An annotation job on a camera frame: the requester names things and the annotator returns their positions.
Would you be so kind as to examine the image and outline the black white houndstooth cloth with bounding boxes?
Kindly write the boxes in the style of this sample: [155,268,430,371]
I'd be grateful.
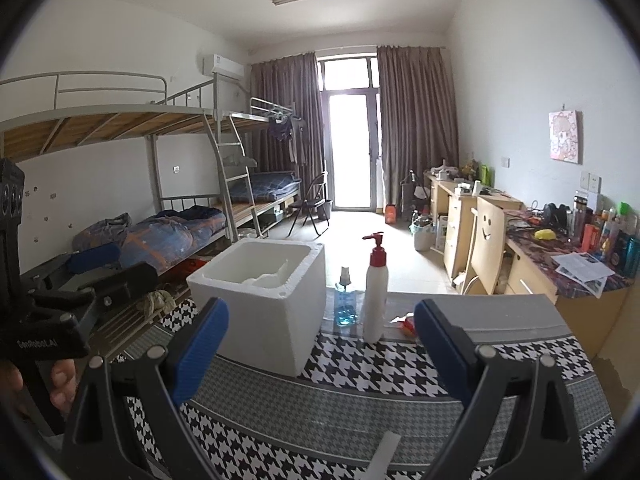
[85,297,618,480]

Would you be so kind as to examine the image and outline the wooden chair with smiley face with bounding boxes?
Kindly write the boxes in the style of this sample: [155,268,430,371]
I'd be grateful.
[452,195,507,296]

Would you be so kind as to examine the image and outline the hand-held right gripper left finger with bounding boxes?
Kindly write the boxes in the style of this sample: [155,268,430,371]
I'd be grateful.
[60,297,231,480]

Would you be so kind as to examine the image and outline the white air conditioner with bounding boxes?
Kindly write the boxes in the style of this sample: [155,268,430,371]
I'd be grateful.
[201,53,246,81]

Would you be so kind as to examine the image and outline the small grey metal bunk bed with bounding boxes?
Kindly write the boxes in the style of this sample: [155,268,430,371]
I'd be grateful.
[215,72,306,238]

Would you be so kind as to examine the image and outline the blue checked quilt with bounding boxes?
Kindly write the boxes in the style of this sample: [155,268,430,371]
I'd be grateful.
[242,170,303,201]

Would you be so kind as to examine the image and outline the brown curtain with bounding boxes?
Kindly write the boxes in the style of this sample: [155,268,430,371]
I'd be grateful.
[376,45,460,208]
[249,51,326,206]

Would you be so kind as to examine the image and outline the black folding chair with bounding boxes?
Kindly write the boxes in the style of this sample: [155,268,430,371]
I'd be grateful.
[287,172,331,236]

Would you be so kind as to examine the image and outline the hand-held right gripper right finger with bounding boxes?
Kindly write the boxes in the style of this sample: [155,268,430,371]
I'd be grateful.
[414,299,586,480]

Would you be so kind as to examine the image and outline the light wooden desk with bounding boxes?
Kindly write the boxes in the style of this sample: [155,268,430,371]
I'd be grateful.
[424,170,633,356]

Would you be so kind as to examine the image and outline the white waste bin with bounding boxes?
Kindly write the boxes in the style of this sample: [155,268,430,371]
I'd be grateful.
[410,215,436,252]

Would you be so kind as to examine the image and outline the large grey metal bunk bed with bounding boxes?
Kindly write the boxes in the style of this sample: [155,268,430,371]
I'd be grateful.
[0,72,261,331]

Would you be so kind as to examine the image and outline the pink wall poster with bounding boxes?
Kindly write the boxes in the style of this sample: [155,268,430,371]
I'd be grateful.
[548,108,583,165]

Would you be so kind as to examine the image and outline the olive crumpled cloth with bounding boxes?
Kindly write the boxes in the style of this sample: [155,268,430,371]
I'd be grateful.
[135,288,176,316]

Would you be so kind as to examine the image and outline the clear spray bottle blue liquid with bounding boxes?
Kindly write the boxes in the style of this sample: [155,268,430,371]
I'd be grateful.
[334,266,358,327]

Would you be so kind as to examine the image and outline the hanging dark clothes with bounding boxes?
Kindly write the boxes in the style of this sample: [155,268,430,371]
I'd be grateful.
[266,115,306,166]

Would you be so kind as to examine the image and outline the grey board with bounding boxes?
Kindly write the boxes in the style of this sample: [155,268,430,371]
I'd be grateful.
[320,292,573,343]

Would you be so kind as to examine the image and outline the white foam box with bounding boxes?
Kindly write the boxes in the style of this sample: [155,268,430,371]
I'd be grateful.
[186,238,327,377]

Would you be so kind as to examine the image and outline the person's left hand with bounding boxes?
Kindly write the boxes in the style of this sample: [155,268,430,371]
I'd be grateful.
[0,355,80,418]

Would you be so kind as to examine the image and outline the glass balcony door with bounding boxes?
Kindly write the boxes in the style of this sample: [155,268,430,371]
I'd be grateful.
[317,55,383,211]

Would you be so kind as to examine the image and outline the white foam strip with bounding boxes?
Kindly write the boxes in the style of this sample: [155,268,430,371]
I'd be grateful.
[369,430,401,479]

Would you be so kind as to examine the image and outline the white pump bottle red cap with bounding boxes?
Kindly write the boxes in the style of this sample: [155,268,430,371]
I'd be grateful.
[361,231,390,345]

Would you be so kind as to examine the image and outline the printed paper sheets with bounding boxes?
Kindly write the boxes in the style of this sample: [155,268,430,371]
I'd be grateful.
[550,252,617,296]

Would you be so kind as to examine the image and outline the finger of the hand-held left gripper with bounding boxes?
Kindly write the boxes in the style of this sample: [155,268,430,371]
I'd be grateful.
[54,289,114,342]
[30,262,160,312]

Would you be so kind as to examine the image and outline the blue orange star quilt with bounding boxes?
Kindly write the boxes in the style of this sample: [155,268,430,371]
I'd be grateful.
[72,205,226,273]

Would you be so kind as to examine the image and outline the red snack packet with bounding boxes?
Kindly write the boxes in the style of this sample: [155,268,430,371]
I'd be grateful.
[390,312,418,337]

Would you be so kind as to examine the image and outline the row of bottles and cans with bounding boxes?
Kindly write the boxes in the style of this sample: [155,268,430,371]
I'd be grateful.
[570,200,640,278]

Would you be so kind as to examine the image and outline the black headphones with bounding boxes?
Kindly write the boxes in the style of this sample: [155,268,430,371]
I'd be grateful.
[542,202,573,233]

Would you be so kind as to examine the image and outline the blue pillow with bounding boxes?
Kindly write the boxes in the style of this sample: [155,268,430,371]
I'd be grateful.
[67,242,123,276]

